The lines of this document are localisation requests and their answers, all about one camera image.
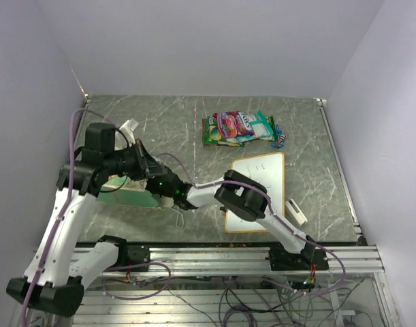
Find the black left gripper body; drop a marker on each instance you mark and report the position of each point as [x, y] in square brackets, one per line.
[133, 165]

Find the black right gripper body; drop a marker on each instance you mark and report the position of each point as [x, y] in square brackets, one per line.
[154, 187]

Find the green white paper bag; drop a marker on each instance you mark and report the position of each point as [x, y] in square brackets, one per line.
[124, 191]

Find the green yellow chips bag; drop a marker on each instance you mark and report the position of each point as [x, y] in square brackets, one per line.
[210, 122]

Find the pink fruit candy bag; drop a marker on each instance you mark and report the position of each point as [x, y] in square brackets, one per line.
[235, 126]

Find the teal snack packet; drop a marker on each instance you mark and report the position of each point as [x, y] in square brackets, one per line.
[261, 127]

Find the blue M&M's packet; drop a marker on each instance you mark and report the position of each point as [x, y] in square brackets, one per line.
[279, 138]

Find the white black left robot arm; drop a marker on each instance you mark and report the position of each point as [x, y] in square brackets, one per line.
[51, 283]

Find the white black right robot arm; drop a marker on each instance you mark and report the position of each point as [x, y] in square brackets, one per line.
[244, 197]

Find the yellow framed whiteboard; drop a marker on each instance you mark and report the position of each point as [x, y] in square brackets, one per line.
[269, 171]

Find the white whiteboard eraser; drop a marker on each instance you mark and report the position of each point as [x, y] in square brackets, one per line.
[295, 212]

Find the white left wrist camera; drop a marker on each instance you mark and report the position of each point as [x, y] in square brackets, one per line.
[125, 134]

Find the aluminium mounting rail frame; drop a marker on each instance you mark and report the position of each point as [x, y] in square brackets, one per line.
[237, 284]

